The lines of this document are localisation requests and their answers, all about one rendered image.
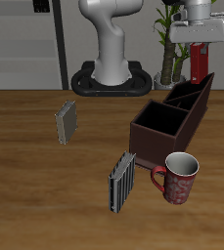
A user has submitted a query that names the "grey book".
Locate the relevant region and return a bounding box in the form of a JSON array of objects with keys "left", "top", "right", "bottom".
[{"left": 54, "top": 100, "right": 79, "bottom": 146}]

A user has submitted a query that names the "black box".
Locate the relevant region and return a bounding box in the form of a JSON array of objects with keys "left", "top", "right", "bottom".
[{"left": 32, "top": 0, "right": 51, "bottom": 14}]

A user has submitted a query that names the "black white striped book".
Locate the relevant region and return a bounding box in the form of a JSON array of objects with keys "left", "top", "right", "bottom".
[{"left": 108, "top": 150, "right": 138, "bottom": 215}]

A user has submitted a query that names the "red book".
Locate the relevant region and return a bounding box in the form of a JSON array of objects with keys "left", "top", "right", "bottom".
[{"left": 189, "top": 42, "right": 210, "bottom": 85}]

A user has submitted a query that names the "red white patterned mug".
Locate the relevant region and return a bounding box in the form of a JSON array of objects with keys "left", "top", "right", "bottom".
[{"left": 150, "top": 151, "right": 201, "bottom": 206}]

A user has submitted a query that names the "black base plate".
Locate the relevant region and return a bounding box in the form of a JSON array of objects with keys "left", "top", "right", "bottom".
[{"left": 70, "top": 60, "right": 154, "bottom": 98}]

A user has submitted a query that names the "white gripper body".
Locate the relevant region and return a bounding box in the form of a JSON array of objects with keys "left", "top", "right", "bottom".
[{"left": 168, "top": 12, "right": 224, "bottom": 45}]

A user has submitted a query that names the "white grey shelf unit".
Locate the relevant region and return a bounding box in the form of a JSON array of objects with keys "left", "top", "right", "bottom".
[{"left": 0, "top": 0, "right": 69, "bottom": 91}]

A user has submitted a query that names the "green pot plant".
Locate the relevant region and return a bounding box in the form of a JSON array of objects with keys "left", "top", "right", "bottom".
[{"left": 152, "top": 0, "right": 218, "bottom": 91}]

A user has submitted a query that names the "dark brown desk caddy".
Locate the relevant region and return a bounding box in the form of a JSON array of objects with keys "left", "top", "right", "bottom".
[{"left": 128, "top": 71, "right": 216, "bottom": 171}]

